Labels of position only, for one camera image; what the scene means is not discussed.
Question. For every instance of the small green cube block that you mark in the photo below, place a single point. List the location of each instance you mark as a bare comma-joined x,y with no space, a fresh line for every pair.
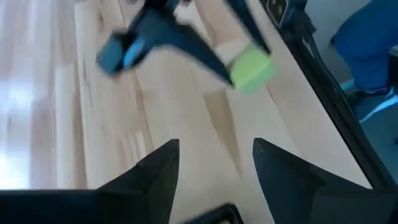
252,71

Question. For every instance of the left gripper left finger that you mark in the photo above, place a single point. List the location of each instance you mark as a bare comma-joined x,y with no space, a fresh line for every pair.
140,193

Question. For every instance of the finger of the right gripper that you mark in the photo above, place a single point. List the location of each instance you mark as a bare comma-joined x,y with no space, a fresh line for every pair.
248,25
186,40

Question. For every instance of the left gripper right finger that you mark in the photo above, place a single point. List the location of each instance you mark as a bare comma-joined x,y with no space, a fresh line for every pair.
295,193

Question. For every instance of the black aluminium table frame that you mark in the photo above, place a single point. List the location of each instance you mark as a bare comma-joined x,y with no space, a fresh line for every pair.
335,102

